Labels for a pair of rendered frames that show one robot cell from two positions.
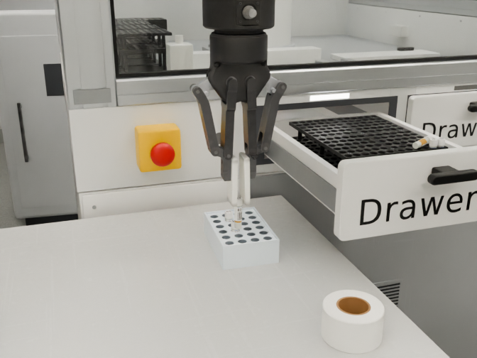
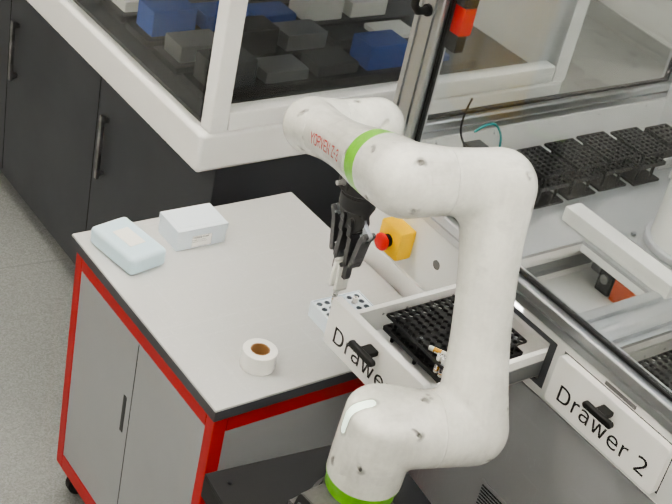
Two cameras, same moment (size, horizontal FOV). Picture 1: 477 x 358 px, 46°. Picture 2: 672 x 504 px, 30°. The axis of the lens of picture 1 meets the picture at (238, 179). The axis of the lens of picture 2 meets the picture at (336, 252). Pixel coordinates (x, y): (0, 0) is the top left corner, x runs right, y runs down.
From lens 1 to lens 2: 2.23 m
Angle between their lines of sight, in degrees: 59
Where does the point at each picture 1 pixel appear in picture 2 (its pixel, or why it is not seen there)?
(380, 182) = (346, 325)
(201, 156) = (423, 268)
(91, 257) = (299, 260)
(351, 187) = (333, 313)
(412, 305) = not seen: outside the picture
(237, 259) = (314, 315)
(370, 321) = (246, 354)
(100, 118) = not seen: hidden behind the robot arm
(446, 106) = (584, 389)
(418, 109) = (560, 368)
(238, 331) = (244, 323)
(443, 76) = (597, 362)
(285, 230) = not seen: hidden behind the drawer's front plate
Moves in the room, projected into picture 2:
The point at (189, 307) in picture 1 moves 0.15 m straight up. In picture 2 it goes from (260, 304) to (272, 246)
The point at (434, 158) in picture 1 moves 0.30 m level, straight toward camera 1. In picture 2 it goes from (373, 339) to (214, 310)
